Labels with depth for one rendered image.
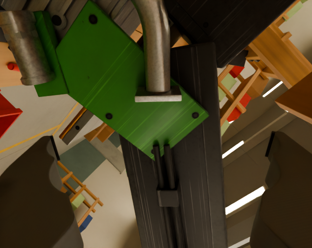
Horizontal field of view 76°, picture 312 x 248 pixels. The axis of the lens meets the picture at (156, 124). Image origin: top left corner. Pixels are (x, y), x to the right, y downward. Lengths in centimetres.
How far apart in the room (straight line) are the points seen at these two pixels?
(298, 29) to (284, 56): 870
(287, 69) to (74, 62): 95
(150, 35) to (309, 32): 972
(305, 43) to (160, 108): 963
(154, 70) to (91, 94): 10
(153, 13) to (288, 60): 92
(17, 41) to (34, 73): 4
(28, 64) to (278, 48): 98
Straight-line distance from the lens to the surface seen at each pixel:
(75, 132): 48
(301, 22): 983
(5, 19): 27
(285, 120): 780
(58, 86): 30
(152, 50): 23
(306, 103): 71
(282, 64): 109
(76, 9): 30
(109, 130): 695
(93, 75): 28
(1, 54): 56
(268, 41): 107
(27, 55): 27
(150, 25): 23
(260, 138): 780
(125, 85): 28
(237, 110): 365
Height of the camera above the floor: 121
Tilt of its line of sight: 3 degrees up
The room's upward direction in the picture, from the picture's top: 136 degrees clockwise
